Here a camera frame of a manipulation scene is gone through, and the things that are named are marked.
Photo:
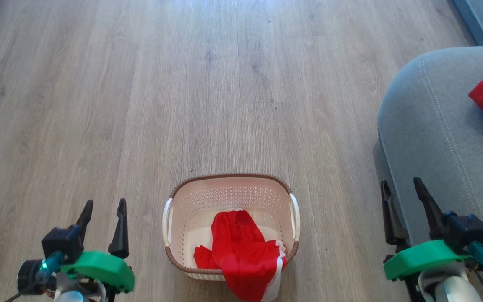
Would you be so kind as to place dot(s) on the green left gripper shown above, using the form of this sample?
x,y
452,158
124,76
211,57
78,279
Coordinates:
x,y
99,268

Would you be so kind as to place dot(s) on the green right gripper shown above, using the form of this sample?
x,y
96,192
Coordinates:
x,y
421,258

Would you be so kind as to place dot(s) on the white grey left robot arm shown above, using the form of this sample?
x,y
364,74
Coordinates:
x,y
71,295

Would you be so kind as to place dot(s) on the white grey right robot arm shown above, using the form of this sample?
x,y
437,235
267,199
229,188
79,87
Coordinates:
x,y
451,289

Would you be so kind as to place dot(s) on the grey and yellow sofa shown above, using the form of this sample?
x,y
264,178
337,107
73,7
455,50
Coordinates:
x,y
434,138

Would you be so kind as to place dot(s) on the cream perforated laundry basket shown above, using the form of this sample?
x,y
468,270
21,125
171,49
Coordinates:
x,y
233,197

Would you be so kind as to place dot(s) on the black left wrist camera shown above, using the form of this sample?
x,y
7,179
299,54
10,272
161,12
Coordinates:
x,y
61,243

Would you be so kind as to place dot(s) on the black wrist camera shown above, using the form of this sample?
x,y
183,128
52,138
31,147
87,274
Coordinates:
x,y
61,243
470,230

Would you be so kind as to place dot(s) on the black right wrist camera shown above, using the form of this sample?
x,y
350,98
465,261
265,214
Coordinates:
x,y
470,230

